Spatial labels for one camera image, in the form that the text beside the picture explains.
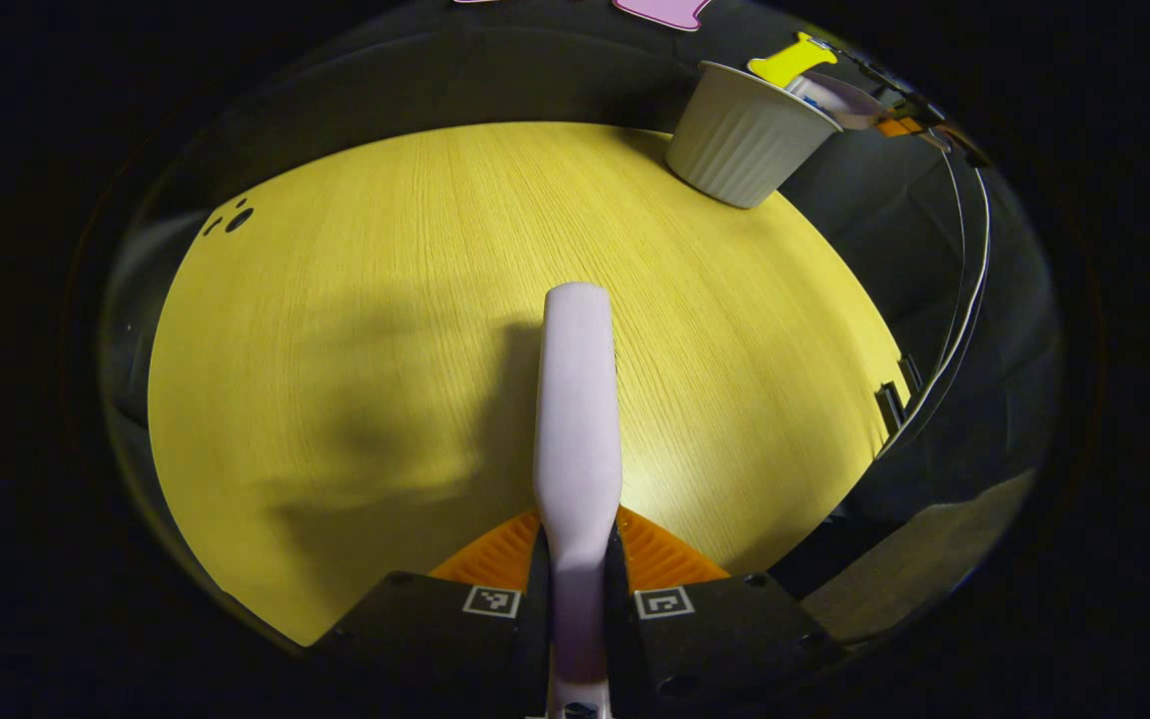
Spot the black desk edge bracket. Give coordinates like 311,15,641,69
874,355,927,440

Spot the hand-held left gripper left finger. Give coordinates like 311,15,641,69
308,509,553,719

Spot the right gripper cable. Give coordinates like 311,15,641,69
874,150,992,460

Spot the white ribbed garbage bin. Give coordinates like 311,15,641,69
665,60,845,210

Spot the small lilac broom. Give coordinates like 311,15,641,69
532,282,625,719

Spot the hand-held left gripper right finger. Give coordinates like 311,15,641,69
605,504,848,719

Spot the lilac plastic dustpan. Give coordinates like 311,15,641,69
785,72,892,132

